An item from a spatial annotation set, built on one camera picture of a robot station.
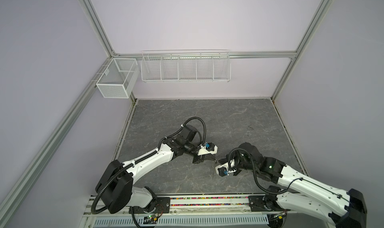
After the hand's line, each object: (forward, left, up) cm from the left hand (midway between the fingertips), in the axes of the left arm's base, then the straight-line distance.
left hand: (213, 158), depth 73 cm
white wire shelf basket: (+62, -5, +12) cm, 63 cm away
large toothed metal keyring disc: (-1, -1, +1) cm, 1 cm away
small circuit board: (-22, +33, -18) cm, 43 cm away
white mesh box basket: (+54, +58, +9) cm, 80 cm away
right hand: (+1, -4, -1) cm, 5 cm away
